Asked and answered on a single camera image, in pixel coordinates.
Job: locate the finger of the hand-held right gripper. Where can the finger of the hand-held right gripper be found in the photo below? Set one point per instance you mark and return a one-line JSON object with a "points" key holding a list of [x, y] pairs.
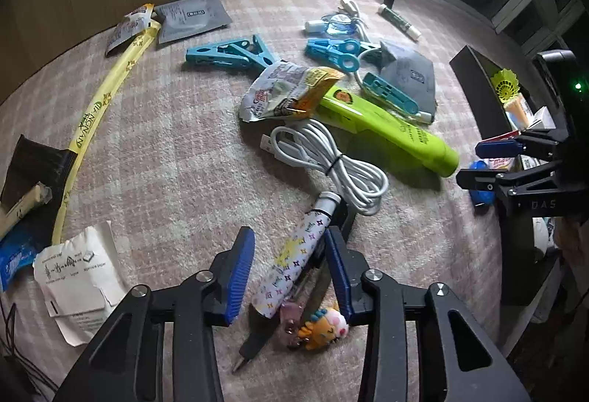
{"points": [[478, 179], [499, 148]]}

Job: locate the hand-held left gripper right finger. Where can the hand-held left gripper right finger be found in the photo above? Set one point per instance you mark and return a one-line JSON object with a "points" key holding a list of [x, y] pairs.
{"points": [[338, 275]]}

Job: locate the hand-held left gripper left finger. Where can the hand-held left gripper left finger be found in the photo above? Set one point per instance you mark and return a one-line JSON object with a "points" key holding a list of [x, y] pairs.
{"points": [[239, 277]]}

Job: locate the red white snack packet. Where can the red white snack packet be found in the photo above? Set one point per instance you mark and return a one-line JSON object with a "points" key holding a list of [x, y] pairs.
{"points": [[504, 136]]}

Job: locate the white patterned pen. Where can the white patterned pen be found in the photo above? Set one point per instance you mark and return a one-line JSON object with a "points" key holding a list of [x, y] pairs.
{"points": [[294, 264]]}

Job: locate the black storage box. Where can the black storage box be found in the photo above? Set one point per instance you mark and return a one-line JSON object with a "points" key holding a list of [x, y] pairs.
{"points": [[483, 98]]}

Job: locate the white paper sachet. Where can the white paper sachet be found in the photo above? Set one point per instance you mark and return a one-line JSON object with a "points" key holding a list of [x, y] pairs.
{"points": [[78, 277]]}

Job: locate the green white glue stick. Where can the green white glue stick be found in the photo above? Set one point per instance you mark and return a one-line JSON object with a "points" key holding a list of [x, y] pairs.
{"points": [[395, 18]]}

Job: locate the large teal clothes clip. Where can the large teal clothes clip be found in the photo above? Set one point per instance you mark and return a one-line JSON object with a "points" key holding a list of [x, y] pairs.
{"points": [[216, 54]]}

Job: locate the blue oval object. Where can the blue oval object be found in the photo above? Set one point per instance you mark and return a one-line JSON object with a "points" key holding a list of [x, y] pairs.
{"points": [[483, 197]]}

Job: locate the black pen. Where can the black pen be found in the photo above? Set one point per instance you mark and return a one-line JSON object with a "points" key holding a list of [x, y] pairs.
{"points": [[253, 337]]}

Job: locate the pink charm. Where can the pink charm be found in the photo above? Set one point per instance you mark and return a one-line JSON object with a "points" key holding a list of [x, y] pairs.
{"points": [[290, 317]]}

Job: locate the yellow-green shuttlecock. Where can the yellow-green shuttlecock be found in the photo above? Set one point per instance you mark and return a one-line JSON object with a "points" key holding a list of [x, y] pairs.
{"points": [[505, 84]]}

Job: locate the lime green bottle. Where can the lime green bottle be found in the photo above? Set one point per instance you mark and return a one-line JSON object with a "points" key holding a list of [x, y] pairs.
{"points": [[391, 133]]}

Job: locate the grey foil packet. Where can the grey foil packet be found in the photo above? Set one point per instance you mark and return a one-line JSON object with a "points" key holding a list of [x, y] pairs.
{"points": [[193, 18], [409, 75]]}

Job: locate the teal plastic tool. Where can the teal plastic tool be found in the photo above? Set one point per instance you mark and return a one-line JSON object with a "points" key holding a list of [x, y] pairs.
{"points": [[384, 89]]}

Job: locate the blue clothespin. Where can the blue clothespin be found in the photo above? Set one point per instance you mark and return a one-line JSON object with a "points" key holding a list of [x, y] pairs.
{"points": [[343, 60], [331, 45]]}

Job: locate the crumpled snack wrapper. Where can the crumpled snack wrapper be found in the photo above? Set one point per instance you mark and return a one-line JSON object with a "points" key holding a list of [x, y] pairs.
{"points": [[280, 89]]}

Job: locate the blue round gadget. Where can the blue round gadget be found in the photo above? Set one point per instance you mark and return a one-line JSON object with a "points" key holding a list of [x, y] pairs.
{"points": [[339, 25]]}

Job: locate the long yellow strip packet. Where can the long yellow strip packet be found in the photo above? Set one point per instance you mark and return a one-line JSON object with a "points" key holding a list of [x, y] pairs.
{"points": [[99, 107]]}

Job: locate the small white cylinder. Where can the small white cylinder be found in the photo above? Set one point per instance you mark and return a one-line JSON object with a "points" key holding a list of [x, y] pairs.
{"points": [[314, 27]]}

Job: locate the blue wrapper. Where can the blue wrapper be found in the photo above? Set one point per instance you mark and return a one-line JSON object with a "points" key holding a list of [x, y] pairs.
{"points": [[16, 261]]}

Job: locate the cream wrapped bar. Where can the cream wrapped bar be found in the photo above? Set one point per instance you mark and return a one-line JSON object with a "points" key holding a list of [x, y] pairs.
{"points": [[23, 206]]}

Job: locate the black packet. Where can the black packet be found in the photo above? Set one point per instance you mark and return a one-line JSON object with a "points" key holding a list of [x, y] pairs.
{"points": [[37, 162]]}

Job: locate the small torn snack wrapper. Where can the small torn snack wrapper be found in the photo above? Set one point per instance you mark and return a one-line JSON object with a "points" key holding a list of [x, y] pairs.
{"points": [[126, 31]]}

